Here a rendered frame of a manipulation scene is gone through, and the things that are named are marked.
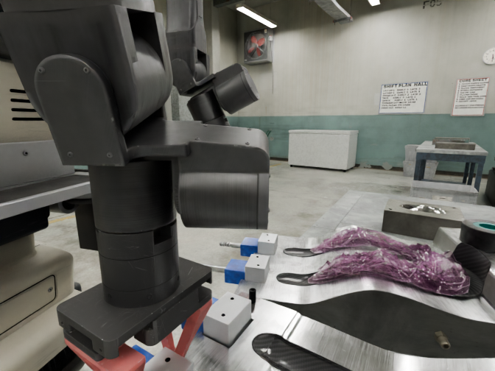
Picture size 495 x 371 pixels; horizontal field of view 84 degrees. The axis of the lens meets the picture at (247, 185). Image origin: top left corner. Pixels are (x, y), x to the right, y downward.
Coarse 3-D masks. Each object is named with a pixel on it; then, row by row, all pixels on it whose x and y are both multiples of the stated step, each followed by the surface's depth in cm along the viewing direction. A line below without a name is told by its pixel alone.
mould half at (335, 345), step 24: (264, 312) 36; (288, 312) 36; (240, 336) 32; (288, 336) 32; (312, 336) 32; (336, 336) 32; (192, 360) 29; (216, 360) 29; (240, 360) 29; (264, 360) 29; (336, 360) 29; (360, 360) 29; (384, 360) 29; (408, 360) 29; (432, 360) 28; (456, 360) 27; (480, 360) 26
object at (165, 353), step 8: (136, 344) 28; (144, 352) 27; (160, 352) 26; (168, 352) 26; (152, 360) 25; (160, 360) 25; (168, 360) 25; (176, 360) 25; (184, 360) 25; (144, 368) 24; (152, 368) 24; (160, 368) 24; (168, 368) 24; (176, 368) 24; (184, 368) 24; (192, 368) 25
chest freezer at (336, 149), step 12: (300, 132) 682; (312, 132) 664; (324, 132) 648; (336, 132) 632; (348, 132) 616; (300, 144) 689; (312, 144) 670; (324, 144) 654; (336, 144) 638; (348, 144) 622; (300, 156) 694; (312, 156) 676; (324, 156) 659; (336, 156) 643; (348, 156) 632; (336, 168) 648; (348, 168) 645
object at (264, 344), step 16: (256, 336) 32; (272, 336) 32; (256, 352) 30; (272, 352) 30; (288, 352) 30; (304, 352) 30; (288, 368) 28; (304, 368) 29; (320, 368) 29; (336, 368) 28
